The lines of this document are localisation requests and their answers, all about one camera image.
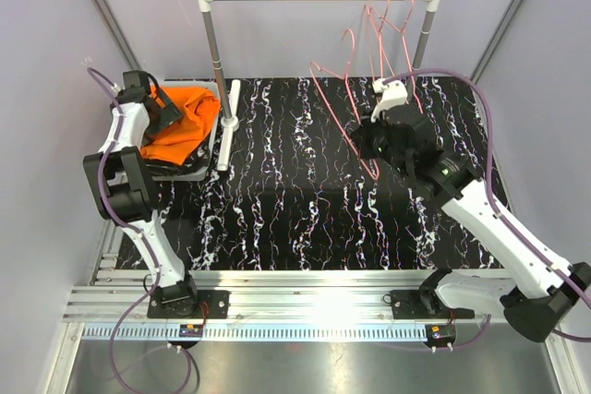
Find orange trousers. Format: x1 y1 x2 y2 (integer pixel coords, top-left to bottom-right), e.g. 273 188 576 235
140 87 221 166

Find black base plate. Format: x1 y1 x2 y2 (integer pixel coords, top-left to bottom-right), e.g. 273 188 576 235
381 290 476 320
147 285 230 319

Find white plastic basket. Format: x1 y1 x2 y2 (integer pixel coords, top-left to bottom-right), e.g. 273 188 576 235
140 86 221 177

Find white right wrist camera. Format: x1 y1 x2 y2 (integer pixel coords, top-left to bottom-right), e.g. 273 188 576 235
370 78 408 123

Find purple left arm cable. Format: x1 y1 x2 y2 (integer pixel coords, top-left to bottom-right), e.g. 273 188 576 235
86 66 200 394

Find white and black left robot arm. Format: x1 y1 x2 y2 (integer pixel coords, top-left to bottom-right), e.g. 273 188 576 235
83 67 200 317

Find aluminium rail frame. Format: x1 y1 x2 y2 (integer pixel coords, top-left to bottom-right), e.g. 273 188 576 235
44 265 590 393

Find white and silver clothes rack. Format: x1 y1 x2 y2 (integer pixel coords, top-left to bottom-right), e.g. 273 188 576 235
198 0 440 172

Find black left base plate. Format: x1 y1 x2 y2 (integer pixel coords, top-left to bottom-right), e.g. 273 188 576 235
147 285 230 319

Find pink wire hanger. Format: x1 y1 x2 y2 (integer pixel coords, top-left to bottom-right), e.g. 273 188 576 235
364 0 415 80
308 29 380 182
392 0 424 113

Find black and white trousers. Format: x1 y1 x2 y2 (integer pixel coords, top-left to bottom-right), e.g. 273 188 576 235
140 138 211 177

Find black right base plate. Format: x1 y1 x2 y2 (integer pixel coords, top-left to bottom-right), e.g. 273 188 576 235
381 290 476 320

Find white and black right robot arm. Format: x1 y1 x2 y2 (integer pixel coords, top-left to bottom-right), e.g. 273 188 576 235
351 112 590 342

